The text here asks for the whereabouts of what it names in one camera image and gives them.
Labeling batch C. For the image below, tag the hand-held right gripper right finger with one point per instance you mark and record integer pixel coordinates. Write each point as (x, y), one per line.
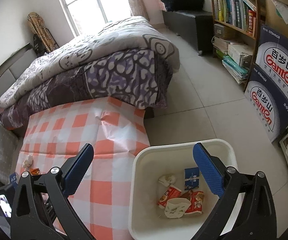
(207, 170)

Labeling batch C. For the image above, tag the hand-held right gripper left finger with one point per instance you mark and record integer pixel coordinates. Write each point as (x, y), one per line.
(80, 165)

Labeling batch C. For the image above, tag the small blue carton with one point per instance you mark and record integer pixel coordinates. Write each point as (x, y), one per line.
(191, 178)

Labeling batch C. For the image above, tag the red instant noodle cup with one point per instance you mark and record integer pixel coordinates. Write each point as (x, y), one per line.
(196, 202)

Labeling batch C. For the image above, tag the white tissue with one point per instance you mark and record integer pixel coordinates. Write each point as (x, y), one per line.
(167, 180)
(28, 161)

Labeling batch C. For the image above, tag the torn red carton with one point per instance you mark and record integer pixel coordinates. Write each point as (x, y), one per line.
(168, 197)

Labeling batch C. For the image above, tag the white paper cup green print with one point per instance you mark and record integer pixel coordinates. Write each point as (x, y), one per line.
(176, 208)

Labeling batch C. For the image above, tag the white plastic bin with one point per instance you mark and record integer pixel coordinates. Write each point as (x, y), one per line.
(149, 225)

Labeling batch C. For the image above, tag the large blue box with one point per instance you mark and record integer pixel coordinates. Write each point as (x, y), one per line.
(13, 178)

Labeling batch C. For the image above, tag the orange wrapper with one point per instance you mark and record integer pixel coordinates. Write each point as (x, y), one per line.
(35, 171)

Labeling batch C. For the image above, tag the orange checked tablecloth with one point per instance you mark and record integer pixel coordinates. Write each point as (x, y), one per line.
(114, 135)

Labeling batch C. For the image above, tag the blue bottled water carton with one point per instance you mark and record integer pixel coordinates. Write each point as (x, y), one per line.
(266, 110)
(281, 60)

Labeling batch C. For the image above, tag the purple patterned blanket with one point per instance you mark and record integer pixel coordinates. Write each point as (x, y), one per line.
(114, 80)

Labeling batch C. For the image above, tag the bed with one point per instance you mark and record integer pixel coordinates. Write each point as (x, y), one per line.
(96, 75)

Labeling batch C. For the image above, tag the dark padded headboard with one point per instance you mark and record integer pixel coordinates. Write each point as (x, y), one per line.
(6, 77)

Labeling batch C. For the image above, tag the stack of books and papers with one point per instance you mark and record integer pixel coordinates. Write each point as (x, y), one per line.
(233, 57)

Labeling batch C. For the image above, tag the grey cartoon print quilt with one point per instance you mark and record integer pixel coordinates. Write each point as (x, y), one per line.
(104, 42)

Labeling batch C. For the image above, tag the black bag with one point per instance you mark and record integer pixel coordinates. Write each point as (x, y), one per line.
(39, 45)

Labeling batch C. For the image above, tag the black storage bench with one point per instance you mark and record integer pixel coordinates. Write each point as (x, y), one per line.
(189, 26)

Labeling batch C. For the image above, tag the row of books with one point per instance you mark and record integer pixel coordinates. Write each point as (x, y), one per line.
(233, 12)

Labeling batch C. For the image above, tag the wooden bookshelf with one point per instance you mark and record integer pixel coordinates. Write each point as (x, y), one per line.
(257, 17)

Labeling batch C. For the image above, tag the window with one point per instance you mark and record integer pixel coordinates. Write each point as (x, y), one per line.
(89, 2)

